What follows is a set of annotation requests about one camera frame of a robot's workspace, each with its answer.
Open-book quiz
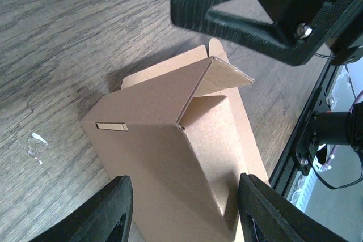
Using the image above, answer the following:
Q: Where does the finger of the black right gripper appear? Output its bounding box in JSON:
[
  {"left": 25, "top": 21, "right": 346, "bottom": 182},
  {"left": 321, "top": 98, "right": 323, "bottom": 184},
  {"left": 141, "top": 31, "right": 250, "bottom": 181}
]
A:
[{"left": 170, "top": 0, "right": 362, "bottom": 66}]

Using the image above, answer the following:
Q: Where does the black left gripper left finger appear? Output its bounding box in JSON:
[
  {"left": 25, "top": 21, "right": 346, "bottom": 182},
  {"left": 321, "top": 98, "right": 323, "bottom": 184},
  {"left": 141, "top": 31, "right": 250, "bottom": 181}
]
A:
[{"left": 32, "top": 176, "right": 133, "bottom": 241}]

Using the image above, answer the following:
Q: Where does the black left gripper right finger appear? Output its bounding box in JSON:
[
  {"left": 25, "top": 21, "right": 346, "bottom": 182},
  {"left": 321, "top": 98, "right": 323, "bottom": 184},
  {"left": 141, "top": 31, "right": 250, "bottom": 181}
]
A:
[{"left": 238, "top": 173, "right": 345, "bottom": 241}]

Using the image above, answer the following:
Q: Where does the cardboard box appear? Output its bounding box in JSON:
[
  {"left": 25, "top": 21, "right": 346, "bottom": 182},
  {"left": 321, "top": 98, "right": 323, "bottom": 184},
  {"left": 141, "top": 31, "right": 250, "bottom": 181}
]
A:
[{"left": 81, "top": 39, "right": 268, "bottom": 241}]

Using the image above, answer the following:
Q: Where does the black aluminium frame rail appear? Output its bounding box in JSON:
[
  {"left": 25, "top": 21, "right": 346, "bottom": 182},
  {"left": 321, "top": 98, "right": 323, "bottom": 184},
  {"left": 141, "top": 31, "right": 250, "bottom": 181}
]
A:
[{"left": 269, "top": 63, "right": 339, "bottom": 197}]

